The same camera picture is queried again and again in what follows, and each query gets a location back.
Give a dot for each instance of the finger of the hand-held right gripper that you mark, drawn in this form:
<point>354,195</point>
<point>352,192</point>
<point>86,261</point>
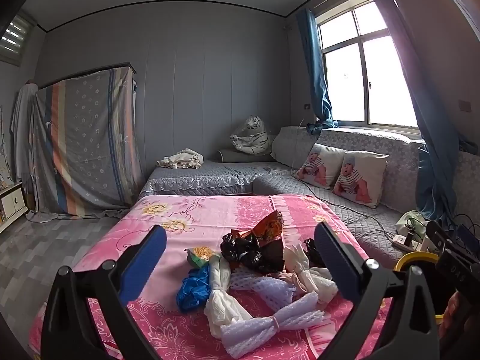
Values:
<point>467,235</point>
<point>437,234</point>

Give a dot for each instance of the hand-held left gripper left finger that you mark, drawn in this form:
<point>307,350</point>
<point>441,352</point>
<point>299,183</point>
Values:
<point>144,266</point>

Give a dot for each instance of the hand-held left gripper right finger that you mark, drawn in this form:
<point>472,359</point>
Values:
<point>333,262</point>

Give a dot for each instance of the black plastic bag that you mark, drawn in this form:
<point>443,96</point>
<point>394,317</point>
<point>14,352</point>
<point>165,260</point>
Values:
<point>311,251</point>
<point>240,251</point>

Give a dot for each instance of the yellow bin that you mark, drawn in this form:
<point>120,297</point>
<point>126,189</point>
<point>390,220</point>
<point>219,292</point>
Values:
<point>416,255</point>

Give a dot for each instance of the short white plastic bag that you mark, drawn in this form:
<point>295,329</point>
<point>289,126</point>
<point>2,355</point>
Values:
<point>296,262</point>

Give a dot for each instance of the green snack packet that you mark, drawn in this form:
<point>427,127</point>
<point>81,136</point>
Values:
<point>202,254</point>

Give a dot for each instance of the orange snack wrapper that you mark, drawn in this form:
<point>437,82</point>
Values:
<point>268,228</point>

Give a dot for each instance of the white foam fruit net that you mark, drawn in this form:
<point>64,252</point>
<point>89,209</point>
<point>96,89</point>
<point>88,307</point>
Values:
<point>270,324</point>
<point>262,288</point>

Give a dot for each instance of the long white plastic bag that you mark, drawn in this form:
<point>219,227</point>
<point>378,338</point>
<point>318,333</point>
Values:
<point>221,281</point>

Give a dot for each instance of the person's right hand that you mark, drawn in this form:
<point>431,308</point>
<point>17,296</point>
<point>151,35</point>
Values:
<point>453,311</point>

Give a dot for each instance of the black charger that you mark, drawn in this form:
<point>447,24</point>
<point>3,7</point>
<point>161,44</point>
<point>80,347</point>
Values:
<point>410,234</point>

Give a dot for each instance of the white power strip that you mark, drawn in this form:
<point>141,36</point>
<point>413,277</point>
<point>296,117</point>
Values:
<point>405,240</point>

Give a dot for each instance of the light green cloth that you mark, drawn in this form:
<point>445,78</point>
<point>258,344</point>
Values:
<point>405,219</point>

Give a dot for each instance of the blue curtain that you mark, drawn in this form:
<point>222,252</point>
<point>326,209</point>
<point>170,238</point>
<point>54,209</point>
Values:
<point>315,75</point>
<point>431,165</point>

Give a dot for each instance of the pink floral blanket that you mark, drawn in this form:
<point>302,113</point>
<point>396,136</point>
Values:
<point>210,213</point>

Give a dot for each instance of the baby print pillow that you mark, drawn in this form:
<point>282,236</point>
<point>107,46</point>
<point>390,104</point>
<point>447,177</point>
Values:
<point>356,180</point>
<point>318,165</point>

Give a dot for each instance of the beige crumpled cloth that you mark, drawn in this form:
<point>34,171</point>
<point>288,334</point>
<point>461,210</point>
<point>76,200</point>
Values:
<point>183,159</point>

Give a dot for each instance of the grey quilted sofa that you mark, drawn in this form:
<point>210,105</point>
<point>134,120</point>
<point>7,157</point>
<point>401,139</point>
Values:
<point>225,176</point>

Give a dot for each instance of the grey cushion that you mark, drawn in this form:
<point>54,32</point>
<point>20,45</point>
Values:
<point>228,156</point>

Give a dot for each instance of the white low cabinet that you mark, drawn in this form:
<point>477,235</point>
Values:
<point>11,202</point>

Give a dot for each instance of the white tiger plush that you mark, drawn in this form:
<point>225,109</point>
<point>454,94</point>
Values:
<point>251,135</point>

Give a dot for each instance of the window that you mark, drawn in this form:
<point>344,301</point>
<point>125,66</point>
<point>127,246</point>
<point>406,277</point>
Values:
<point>345,82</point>

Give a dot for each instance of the white draped cloth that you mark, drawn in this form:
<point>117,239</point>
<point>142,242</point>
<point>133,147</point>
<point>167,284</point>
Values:
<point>24,120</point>

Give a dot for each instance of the window blind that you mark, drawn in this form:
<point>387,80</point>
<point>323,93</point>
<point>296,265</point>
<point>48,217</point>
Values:
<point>15,37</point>

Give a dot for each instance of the wall switch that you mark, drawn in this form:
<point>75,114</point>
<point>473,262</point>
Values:
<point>465,105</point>

